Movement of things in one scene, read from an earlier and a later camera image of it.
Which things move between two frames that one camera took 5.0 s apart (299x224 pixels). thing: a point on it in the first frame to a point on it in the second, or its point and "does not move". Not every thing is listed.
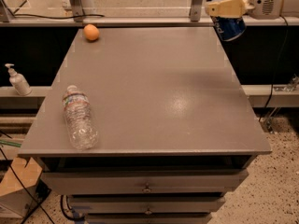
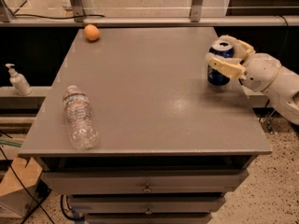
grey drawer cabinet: [176, 129] does not move
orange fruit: [91, 32] does not move
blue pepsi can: [229, 28] to [214, 77]
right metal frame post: [196, 3] does not move
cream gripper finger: [229, 7] to [230, 67]
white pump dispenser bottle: [19, 81] does not move
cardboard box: [19, 186] does not move
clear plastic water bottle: [82, 129] does not move
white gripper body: [263, 4] to [261, 71]
